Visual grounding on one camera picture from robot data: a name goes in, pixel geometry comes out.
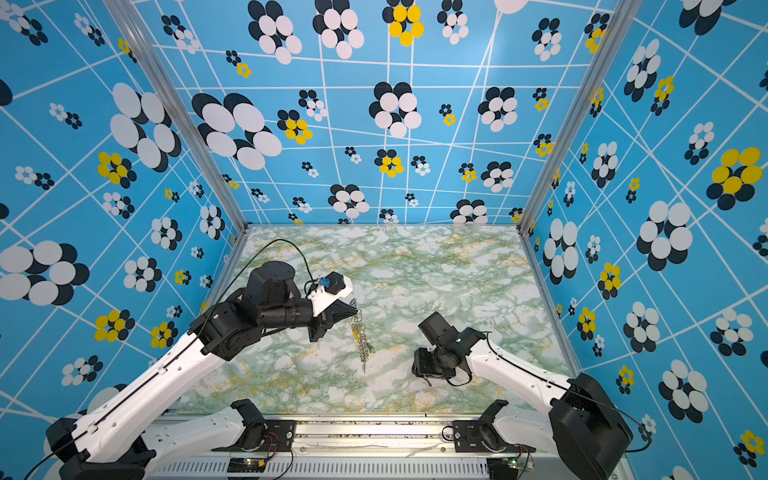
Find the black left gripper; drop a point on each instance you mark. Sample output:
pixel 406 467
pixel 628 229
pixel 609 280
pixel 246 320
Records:
pixel 325 319

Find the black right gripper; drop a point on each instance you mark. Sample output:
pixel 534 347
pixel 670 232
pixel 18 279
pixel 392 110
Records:
pixel 420 365

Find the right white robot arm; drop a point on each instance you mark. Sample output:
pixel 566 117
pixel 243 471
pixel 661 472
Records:
pixel 584 428

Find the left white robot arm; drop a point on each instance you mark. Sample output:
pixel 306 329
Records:
pixel 118 440

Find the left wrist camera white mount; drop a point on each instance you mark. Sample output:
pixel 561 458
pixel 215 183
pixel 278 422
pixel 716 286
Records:
pixel 327 290

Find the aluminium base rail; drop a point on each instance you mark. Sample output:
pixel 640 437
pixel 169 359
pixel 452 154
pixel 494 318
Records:
pixel 366 447

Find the aluminium corner post left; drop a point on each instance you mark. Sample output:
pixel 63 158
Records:
pixel 128 22

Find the aluminium corner post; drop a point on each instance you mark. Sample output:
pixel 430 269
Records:
pixel 621 21
pixel 128 22

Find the aluminium corner post right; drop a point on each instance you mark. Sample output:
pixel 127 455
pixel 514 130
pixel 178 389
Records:
pixel 621 21

